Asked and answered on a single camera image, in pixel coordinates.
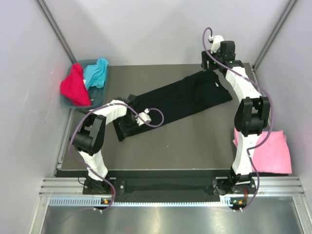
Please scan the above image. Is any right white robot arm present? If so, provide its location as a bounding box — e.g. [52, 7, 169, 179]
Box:
[202, 36, 271, 195]

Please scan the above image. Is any right aluminium frame post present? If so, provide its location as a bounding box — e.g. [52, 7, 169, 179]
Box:
[252, 0, 298, 72]

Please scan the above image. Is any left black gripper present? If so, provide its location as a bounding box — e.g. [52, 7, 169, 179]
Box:
[119, 115, 141, 137]

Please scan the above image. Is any left aluminium frame post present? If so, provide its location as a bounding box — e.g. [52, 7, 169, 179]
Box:
[35, 0, 77, 64]

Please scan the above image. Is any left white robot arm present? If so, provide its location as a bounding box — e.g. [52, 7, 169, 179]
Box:
[73, 95, 144, 194]

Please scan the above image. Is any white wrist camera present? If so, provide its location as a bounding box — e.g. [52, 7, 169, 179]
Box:
[208, 35, 224, 54]
[135, 108, 152, 126]

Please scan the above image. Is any slotted grey cable duct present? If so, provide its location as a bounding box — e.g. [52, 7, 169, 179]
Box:
[48, 196, 247, 207]

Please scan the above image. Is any aluminium front rail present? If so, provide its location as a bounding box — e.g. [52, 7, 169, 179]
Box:
[39, 176, 304, 196]

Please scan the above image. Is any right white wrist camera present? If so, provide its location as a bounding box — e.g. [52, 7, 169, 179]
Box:
[208, 35, 224, 54]

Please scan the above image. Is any blue laundry basket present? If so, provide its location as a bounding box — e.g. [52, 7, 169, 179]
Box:
[60, 59, 109, 110]

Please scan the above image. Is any folded pink t shirt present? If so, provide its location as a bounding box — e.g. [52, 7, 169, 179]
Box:
[232, 130, 292, 175]

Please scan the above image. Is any black t shirt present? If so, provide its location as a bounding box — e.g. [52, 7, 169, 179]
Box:
[112, 70, 234, 142]

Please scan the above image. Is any teal t shirt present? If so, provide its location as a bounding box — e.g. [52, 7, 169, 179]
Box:
[83, 58, 109, 90]

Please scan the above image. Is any red t shirt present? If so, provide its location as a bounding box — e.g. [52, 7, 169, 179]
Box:
[60, 63, 92, 106]

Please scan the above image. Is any aluminium frame post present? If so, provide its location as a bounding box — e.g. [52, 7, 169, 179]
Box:
[252, 0, 298, 72]
[35, 0, 77, 64]

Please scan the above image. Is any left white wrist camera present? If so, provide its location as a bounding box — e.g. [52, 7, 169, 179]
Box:
[135, 108, 152, 126]

